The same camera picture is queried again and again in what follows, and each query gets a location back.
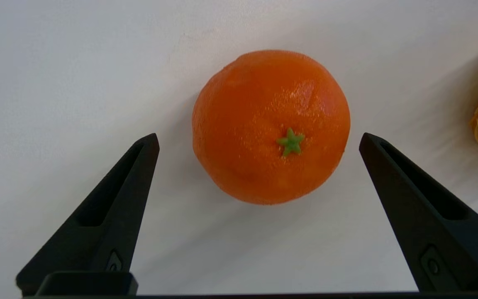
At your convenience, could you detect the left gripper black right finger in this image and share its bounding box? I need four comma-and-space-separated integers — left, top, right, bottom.
359, 132, 478, 292

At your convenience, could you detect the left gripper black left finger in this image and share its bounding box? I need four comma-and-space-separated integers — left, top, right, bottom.
16, 133, 160, 297

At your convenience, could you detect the orange fruit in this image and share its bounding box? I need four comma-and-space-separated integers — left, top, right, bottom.
192, 50, 351, 205

